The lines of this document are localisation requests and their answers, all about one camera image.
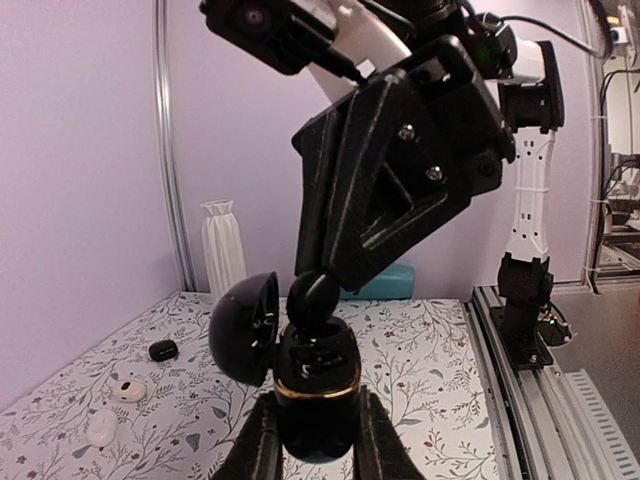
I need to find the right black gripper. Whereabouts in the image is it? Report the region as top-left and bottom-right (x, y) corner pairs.
(322, 34), (515, 291)

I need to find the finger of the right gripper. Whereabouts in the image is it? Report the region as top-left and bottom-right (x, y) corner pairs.
(291, 106), (348, 275)

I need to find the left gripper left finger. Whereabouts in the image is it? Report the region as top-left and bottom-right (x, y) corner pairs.
(212, 393), (280, 480)

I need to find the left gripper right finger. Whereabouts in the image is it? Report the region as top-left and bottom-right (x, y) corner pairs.
(353, 387), (424, 480)

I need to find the black earbud charging case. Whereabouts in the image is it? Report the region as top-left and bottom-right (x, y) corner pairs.
(208, 272), (361, 463)

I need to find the black earbud one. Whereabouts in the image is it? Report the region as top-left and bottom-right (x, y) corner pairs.
(286, 271), (340, 333)

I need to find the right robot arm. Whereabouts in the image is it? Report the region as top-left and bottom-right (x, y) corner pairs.
(287, 1), (564, 369)

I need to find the white open earbud case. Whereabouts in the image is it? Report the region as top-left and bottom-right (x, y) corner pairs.
(111, 374), (152, 404)

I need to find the small black case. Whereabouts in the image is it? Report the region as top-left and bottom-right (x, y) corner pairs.
(148, 339), (179, 363)

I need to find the teal cup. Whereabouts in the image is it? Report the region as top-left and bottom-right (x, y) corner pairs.
(340, 263), (415, 301)

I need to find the floral tablecloth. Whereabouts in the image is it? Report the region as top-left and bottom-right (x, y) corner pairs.
(1, 292), (499, 479)

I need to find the white ribbed vase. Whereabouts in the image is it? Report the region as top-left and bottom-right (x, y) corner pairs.
(200, 200), (247, 300)

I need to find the right aluminium post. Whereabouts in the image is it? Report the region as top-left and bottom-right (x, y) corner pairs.
(152, 0), (197, 291)

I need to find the front aluminium rail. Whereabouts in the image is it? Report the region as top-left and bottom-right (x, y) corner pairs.
(466, 287), (639, 479)

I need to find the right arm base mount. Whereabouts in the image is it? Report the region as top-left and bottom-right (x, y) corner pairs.
(490, 301), (573, 371)

